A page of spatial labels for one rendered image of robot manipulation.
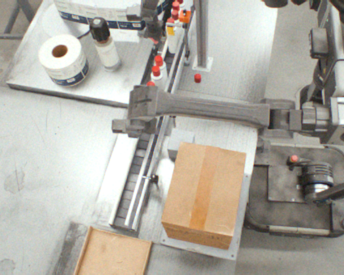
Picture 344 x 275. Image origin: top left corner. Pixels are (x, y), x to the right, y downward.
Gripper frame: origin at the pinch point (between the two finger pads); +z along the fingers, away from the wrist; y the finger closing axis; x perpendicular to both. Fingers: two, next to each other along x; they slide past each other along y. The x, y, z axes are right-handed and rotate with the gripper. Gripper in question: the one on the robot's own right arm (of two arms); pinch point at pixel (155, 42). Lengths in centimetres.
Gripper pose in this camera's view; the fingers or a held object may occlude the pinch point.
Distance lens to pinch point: 176.6
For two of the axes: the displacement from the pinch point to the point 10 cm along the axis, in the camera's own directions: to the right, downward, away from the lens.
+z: 0.8, 4.4, 8.9
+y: -2.3, 8.8, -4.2
